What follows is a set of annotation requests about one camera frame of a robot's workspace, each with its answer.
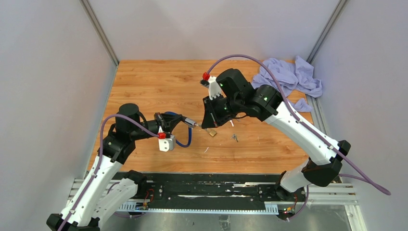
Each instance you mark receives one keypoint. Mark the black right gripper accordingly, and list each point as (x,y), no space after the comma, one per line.
(208,121)

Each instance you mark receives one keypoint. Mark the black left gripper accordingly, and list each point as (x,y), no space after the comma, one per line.
(167,122)

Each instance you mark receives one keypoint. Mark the blue cable lock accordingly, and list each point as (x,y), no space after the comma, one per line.
(190,123)

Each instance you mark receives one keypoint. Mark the small silver keys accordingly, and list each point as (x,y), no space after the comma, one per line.
(234,137)

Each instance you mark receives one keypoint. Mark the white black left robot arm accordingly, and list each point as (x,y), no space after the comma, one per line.
(89,210)

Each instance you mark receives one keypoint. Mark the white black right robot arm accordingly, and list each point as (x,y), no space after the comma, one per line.
(230,94)

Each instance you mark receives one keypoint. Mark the brass padlock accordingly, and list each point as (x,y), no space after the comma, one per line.
(211,132)

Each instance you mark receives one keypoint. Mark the crumpled light blue cloth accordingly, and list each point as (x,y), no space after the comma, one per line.
(291,76)

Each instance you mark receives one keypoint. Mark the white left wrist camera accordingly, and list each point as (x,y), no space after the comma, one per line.
(167,144)

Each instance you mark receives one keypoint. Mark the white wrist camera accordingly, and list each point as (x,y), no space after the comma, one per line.
(167,144)
(214,90)

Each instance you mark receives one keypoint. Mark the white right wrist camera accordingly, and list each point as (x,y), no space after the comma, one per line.
(214,90)

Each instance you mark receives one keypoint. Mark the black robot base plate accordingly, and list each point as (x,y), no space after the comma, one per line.
(200,191)

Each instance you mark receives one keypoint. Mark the aluminium corner rail left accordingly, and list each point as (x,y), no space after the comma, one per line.
(100,31)

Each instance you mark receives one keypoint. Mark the aluminium corner rail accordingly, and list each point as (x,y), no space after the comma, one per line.
(100,31)
(335,15)

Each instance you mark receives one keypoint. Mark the aluminium base frame rails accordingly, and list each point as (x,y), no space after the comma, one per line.
(336,193)

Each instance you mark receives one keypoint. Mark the aluminium corner rail right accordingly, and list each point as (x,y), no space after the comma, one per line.
(335,15)

